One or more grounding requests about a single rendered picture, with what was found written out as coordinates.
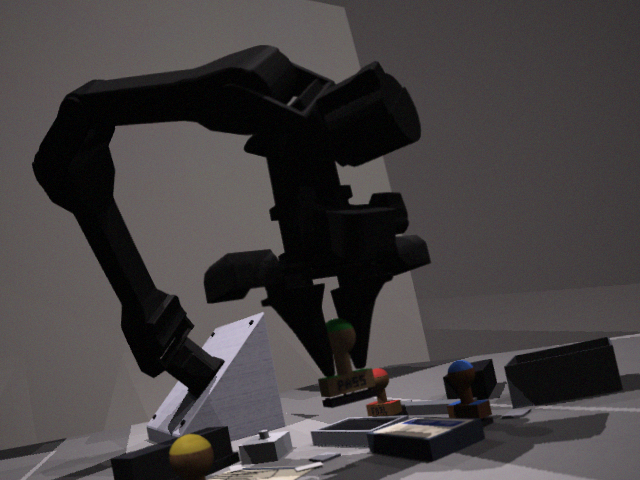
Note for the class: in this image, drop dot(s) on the brown wooden hand stamp with red top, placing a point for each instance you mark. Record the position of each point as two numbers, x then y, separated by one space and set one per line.
382 407

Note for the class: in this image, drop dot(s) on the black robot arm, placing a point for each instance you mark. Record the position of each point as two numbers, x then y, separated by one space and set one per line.
246 93

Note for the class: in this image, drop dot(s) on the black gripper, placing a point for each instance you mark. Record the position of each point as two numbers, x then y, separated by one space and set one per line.
289 284

